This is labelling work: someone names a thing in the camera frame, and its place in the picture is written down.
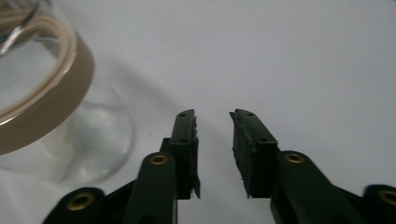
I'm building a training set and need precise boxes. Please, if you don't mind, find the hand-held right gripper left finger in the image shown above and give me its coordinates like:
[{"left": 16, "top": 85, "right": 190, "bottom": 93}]
[{"left": 160, "top": 108, "right": 201, "bottom": 201}]

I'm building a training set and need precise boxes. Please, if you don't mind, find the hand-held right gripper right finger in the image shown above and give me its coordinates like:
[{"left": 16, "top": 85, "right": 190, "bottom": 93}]
[{"left": 229, "top": 108, "right": 281, "bottom": 199}]

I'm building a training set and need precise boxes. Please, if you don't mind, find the clear glass jar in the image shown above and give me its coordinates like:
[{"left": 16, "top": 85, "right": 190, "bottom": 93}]
[{"left": 0, "top": 0, "right": 136, "bottom": 185}]

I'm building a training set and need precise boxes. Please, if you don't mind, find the tan jar lid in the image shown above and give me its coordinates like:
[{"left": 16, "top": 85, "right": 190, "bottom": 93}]
[{"left": 0, "top": 13, "right": 95, "bottom": 156}]

